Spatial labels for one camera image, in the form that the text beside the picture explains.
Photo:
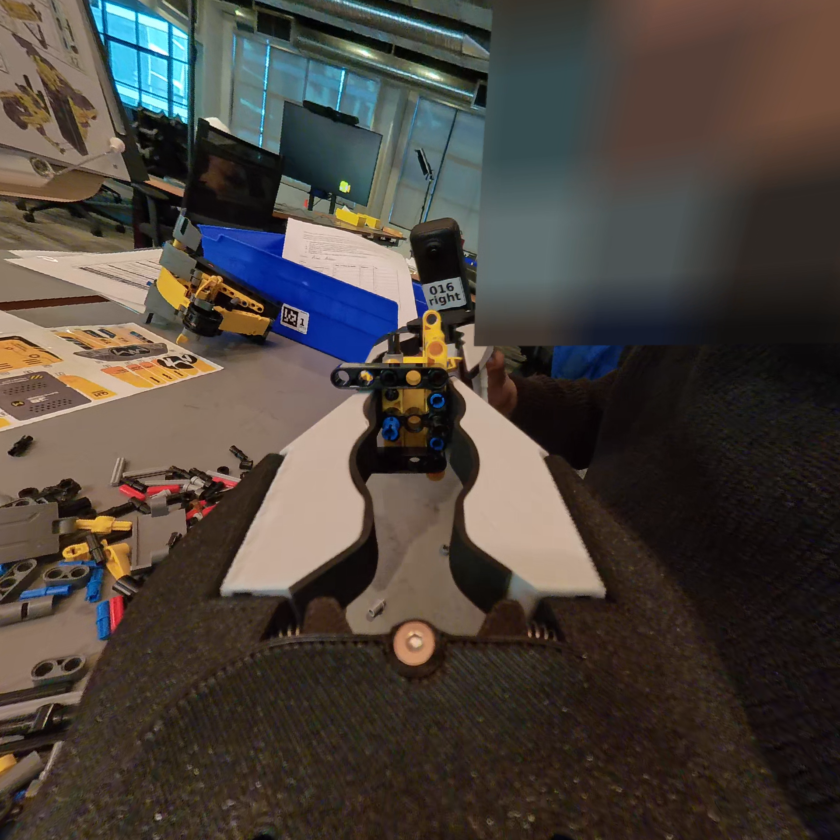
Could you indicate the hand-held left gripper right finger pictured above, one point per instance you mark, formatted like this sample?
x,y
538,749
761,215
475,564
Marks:
x,y
525,525

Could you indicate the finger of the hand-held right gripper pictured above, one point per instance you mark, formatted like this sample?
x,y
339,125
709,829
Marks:
x,y
478,367
387,350

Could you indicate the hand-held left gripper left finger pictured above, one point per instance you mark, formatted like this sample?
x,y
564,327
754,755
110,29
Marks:
x,y
302,518

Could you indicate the yellow black brick assembly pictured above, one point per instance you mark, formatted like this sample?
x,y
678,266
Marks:
x,y
410,420

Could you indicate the person's right forearm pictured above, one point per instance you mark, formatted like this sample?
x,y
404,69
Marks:
x,y
564,413

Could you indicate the person's right hand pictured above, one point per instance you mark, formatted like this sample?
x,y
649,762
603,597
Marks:
x,y
502,387

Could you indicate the wooden office desk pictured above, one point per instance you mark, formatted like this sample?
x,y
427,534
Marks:
x,y
387,231

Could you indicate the white printed paper sheet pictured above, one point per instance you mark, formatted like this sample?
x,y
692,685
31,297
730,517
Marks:
x,y
354,262
98,272

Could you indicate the yellow box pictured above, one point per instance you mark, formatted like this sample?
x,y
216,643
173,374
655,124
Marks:
x,y
358,218

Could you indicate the blue plastic bin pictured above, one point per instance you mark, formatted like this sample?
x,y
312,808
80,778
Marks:
x,y
315,289

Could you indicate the blue cloth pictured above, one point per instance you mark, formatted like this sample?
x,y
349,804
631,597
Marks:
x,y
584,361

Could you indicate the small grey bushing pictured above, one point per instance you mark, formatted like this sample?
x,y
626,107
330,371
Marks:
x,y
375,608

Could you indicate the black computer monitor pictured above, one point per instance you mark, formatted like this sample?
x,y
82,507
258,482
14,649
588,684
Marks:
x,y
328,157

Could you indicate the yellow black brick model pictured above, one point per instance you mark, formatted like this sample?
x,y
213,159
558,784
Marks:
x,y
203,298

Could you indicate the black laptop screen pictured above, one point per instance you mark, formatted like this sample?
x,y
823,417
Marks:
x,y
229,177

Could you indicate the pile of mixed brick parts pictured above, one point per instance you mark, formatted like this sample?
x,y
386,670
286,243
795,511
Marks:
x,y
72,558

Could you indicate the yellow grey sticker sheet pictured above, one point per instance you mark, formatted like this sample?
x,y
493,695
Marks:
x,y
98,367

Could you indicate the black connector pin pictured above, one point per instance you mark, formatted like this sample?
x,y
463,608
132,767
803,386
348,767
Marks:
x,y
19,445

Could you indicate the black office chair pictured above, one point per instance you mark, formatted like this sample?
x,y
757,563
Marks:
x,y
65,213

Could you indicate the building instruction booklet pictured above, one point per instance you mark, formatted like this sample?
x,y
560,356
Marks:
x,y
46,79

